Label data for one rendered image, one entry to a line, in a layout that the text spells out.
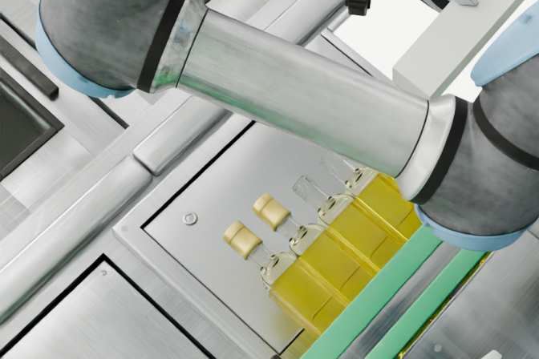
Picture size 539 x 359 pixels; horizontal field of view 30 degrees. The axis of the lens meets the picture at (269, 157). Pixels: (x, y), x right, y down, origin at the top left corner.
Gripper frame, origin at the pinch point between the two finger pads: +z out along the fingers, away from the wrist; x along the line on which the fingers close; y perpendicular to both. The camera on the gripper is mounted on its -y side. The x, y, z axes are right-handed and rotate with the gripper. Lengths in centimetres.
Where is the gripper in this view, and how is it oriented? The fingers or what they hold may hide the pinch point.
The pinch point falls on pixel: (464, 14)
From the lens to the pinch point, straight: 131.8
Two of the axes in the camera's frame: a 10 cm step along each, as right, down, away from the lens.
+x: 1.2, 2.2, 9.7
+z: 7.4, 6.3, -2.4
